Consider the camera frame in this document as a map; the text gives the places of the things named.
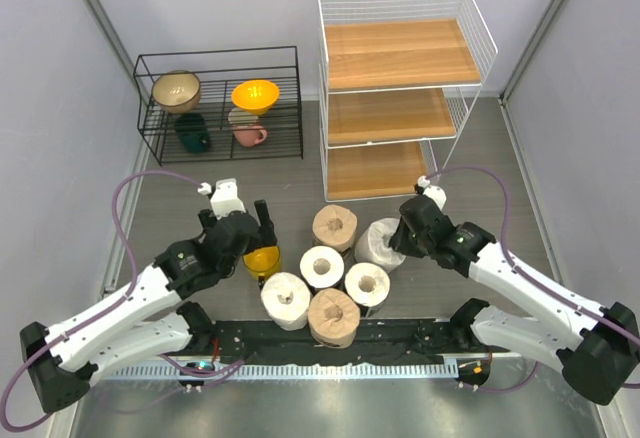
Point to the aluminium rail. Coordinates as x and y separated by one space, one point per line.
159 369

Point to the white wire wooden shelf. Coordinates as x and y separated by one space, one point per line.
398 80

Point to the pink mug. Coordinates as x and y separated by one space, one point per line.
250 136

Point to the beige ceramic bowl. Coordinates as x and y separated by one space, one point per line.
177 92

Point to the white roll dark wrap right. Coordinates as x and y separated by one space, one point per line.
368 285

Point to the dark green mug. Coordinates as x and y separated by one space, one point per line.
192 132

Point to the yellow bowl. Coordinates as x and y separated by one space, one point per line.
256 96

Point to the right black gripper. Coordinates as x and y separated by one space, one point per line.
402 244

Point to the black wire dish rack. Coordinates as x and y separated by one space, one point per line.
220 72

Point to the brown paper towel roll back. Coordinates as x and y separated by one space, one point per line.
335 226

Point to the white towel roll front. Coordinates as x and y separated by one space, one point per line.
286 299

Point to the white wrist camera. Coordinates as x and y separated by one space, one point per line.
223 197
426 188

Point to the yellow mug black handle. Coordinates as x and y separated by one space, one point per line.
263 263

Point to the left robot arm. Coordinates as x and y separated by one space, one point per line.
152 315

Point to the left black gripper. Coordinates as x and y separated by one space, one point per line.
265 236

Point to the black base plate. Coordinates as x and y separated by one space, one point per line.
383 342

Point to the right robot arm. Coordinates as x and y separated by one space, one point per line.
595 348

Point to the brown paper towel roll front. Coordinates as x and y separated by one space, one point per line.
333 318

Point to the white roll dark wrap centre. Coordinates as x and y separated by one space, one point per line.
322 267

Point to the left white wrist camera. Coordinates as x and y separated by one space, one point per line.
223 197

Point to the white towel roll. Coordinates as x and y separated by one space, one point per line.
374 246
286 299

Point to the white roll dark wrap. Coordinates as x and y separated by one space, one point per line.
322 267
368 285

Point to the brown paper towel roll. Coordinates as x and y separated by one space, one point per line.
333 318
335 226

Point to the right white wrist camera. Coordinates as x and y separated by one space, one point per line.
426 188

